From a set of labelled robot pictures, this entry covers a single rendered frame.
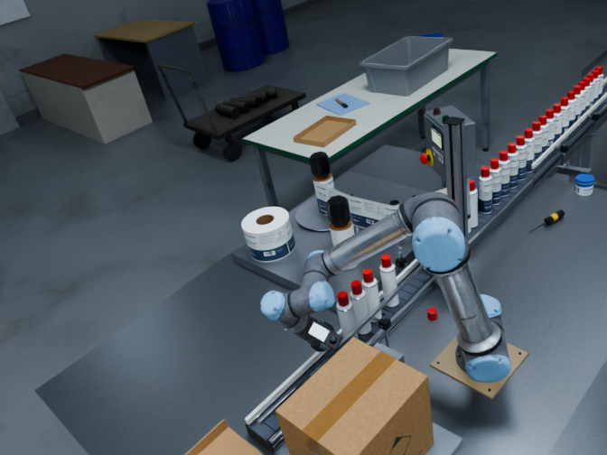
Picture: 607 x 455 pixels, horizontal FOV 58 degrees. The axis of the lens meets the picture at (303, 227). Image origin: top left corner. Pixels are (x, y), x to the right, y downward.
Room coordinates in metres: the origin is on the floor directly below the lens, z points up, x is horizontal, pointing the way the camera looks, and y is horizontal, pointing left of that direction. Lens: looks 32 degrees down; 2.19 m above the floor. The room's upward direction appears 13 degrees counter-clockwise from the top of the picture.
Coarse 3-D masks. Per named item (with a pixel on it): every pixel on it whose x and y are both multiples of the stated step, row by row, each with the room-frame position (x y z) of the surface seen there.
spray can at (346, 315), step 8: (344, 296) 1.30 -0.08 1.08; (336, 304) 1.33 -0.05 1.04; (344, 304) 1.30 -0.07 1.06; (344, 312) 1.29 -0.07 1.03; (352, 312) 1.30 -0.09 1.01; (344, 320) 1.29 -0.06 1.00; (352, 320) 1.30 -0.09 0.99; (344, 328) 1.29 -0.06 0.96; (352, 328) 1.29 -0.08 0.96; (344, 336) 1.30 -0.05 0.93
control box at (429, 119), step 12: (444, 108) 1.64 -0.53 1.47; (456, 108) 1.62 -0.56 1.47; (432, 120) 1.58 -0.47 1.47; (468, 120) 1.51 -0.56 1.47; (468, 132) 1.49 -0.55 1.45; (432, 144) 1.59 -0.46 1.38; (468, 144) 1.49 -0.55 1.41; (432, 156) 1.59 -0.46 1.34; (444, 156) 1.49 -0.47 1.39; (468, 156) 1.49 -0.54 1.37; (444, 168) 1.49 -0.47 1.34; (468, 168) 1.49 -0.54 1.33; (444, 180) 1.49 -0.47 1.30
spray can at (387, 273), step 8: (384, 256) 1.46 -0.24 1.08; (384, 264) 1.44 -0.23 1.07; (392, 264) 1.46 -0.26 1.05; (384, 272) 1.43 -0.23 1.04; (392, 272) 1.43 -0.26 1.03; (384, 280) 1.44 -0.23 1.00; (392, 280) 1.43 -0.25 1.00; (384, 288) 1.44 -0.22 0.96; (392, 288) 1.43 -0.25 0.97; (384, 296) 1.45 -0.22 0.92; (392, 304) 1.43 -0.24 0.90
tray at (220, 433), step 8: (224, 424) 1.12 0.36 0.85; (216, 432) 1.10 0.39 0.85; (224, 432) 1.11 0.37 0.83; (232, 432) 1.10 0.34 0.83; (208, 440) 1.08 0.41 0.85; (216, 440) 1.09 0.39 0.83; (224, 440) 1.08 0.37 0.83; (232, 440) 1.07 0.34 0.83; (240, 440) 1.07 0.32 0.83; (192, 448) 1.05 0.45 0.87; (200, 448) 1.06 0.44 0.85; (208, 448) 1.06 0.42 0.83; (216, 448) 1.06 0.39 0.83; (224, 448) 1.05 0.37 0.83; (232, 448) 1.05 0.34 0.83; (240, 448) 1.04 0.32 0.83; (248, 448) 1.03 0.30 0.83
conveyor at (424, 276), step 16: (512, 192) 1.97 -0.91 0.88; (496, 208) 1.88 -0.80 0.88; (480, 224) 1.80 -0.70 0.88; (416, 288) 1.50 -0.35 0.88; (400, 304) 1.44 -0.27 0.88; (368, 336) 1.32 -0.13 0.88; (336, 352) 1.28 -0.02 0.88; (272, 416) 1.09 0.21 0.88; (256, 432) 1.04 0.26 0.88; (272, 432) 1.03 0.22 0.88
